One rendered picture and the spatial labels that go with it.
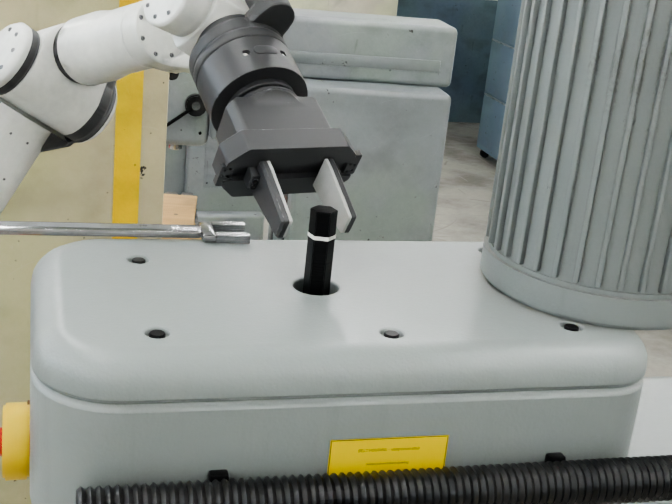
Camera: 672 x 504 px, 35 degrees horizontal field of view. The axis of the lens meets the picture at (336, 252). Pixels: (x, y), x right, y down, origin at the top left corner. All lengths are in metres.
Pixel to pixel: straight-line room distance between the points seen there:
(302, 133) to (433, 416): 0.26
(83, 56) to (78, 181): 1.49
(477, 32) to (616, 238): 9.87
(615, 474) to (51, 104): 0.68
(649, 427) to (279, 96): 0.45
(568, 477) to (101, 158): 1.92
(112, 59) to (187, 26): 0.15
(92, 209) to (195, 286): 1.79
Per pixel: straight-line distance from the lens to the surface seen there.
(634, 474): 0.85
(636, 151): 0.83
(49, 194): 2.61
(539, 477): 0.82
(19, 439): 0.86
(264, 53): 0.92
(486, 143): 9.28
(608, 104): 0.82
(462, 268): 0.94
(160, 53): 1.07
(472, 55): 10.71
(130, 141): 2.58
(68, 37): 1.14
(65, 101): 1.17
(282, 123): 0.89
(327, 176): 0.88
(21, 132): 1.19
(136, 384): 0.73
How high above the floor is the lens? 2.20
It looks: 19 degrees down
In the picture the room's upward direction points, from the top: 6 degrees clockwise
